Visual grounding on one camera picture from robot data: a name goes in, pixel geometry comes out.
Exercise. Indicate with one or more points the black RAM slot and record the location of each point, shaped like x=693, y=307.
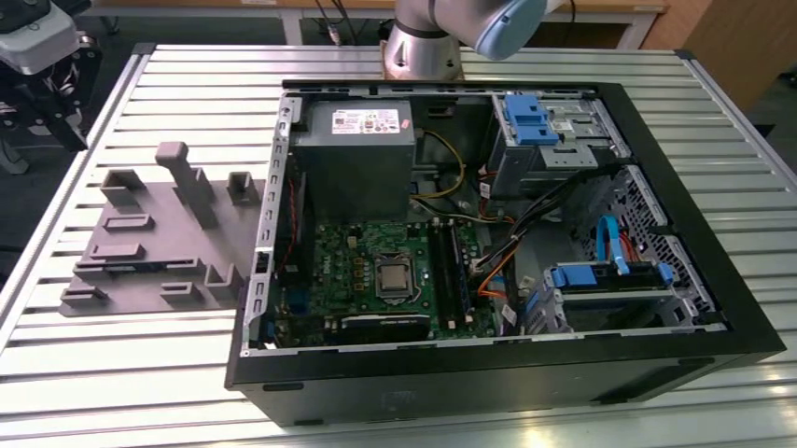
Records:
x=441, y=270

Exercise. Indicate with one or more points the green motherboard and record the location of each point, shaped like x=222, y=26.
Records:
x=339, y=247

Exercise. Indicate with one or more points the wooden desk white frame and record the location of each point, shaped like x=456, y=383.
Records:
x=644, y=28

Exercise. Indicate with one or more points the grey power supply unit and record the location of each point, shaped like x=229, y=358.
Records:
x=355, y=172

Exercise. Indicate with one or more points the grey parts rack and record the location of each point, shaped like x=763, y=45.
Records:
x=155, y=219

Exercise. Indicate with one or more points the blue RAM stick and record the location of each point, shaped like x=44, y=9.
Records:
x=150, y=268

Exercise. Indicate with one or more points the black PC case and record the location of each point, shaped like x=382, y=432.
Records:
x=498, y=368

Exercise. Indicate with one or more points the silver CPU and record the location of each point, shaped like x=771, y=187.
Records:
x=393, y=277

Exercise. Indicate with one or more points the hard disk in blue carrier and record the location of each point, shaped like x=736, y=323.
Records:
x=573, y=277

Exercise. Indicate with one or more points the CPU socket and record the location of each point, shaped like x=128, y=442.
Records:
x=394, y=299

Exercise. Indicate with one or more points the black graphics card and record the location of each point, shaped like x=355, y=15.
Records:
x=386, y=324

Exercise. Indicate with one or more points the metal drive cage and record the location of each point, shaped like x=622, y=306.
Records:
x=573, y=158

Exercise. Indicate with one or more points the metal disk bay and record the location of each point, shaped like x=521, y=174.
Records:
x=622, y=295

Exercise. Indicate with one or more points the grey stand foot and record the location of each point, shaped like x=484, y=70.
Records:
x=12, y=163

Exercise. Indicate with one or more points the blue drive latch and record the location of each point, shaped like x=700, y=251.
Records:
x=529, y=112

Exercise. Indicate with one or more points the wooden cabinet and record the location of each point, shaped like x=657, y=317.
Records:
x=716, y=28

